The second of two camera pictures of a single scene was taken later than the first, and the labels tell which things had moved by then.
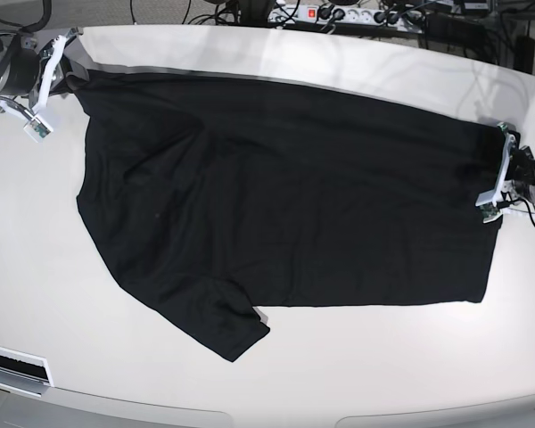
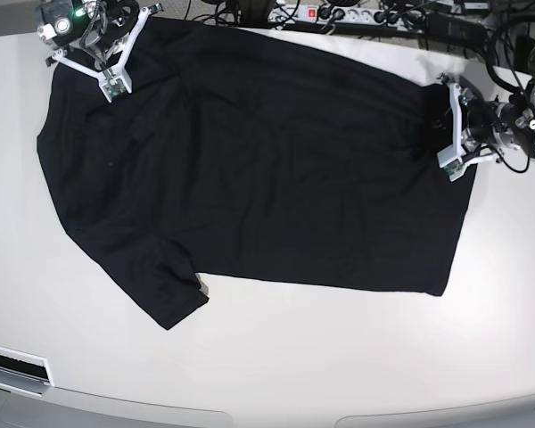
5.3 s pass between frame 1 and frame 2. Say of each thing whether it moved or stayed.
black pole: stayed
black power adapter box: stayed
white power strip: stayed
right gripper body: moved
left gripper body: moved
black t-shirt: moved
